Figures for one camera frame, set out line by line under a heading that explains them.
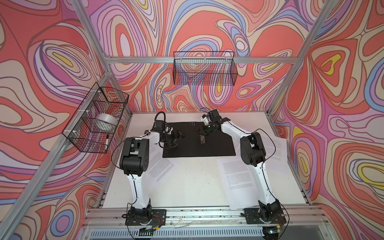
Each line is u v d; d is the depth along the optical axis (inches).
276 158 37.6
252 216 28.2
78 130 26.0
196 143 40.1
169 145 36.9
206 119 38.0
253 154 24.8
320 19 28.4
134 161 21.3
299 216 29.6
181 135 35.3
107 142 28.0
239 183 33.2
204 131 36.4
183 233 37.7
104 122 27.7
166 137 34.3
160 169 35.6
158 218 28.4
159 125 33.1
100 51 32.6
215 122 32.2
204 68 37.8
